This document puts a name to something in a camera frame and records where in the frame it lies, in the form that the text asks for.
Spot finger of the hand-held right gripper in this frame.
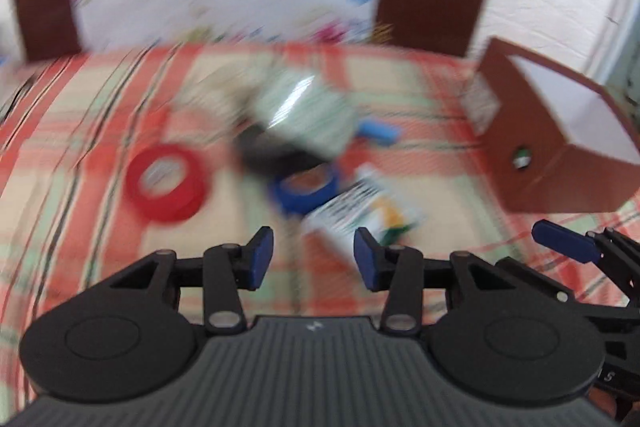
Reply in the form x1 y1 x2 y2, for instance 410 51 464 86
531 219 640 308
495 257 640 324

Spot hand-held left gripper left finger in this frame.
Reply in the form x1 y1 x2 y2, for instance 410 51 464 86
110 227 275 336

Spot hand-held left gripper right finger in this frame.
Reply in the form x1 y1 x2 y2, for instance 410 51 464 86
353 228 507 338

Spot white and green printed packet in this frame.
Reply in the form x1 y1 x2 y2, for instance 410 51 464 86
302 164 427 254

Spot blue tape roll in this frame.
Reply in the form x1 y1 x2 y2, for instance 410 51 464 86
270 164 344 219

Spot brown cardboard box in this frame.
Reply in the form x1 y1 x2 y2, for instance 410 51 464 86
460 37 640 214

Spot black tape roll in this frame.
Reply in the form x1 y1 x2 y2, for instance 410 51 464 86
235 127 327 178

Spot red tape roll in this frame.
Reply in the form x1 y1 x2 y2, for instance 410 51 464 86
125 144 209 224

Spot small blue object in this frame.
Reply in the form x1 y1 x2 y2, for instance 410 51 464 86
357 119 402 148

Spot clear green-print tape roll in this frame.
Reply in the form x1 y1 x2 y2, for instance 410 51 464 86
252 69 359 158

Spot person's right hand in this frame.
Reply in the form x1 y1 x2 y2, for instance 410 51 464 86
589 388 621 422

